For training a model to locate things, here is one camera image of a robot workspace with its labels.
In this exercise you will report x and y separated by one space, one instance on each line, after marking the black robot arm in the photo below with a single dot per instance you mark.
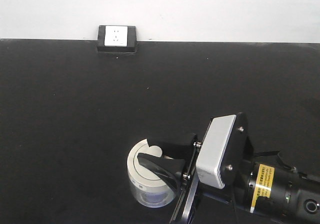
225 167

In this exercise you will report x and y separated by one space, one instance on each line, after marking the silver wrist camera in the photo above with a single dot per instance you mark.
209 160

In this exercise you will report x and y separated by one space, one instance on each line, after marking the glass jar with white lid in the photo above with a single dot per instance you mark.
146 187

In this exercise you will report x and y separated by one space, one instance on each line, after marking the black and white power socket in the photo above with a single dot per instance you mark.
117 39

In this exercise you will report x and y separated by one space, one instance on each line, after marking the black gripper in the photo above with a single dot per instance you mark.
178 173

